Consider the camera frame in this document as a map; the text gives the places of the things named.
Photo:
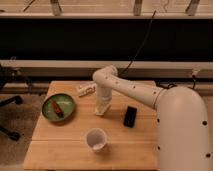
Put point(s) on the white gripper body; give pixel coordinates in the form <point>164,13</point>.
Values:
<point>104,94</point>

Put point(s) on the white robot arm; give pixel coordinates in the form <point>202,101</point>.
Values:
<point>183,133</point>

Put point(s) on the white plastic object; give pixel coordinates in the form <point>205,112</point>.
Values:
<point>85,89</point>

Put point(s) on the black phone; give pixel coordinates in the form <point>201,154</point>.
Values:
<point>130,116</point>

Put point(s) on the green plate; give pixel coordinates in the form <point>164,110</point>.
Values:
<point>66,103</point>

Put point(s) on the white paper cup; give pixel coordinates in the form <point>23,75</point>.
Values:
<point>96,139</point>

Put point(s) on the red brown object on plate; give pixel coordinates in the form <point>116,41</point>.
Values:
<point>57,109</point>

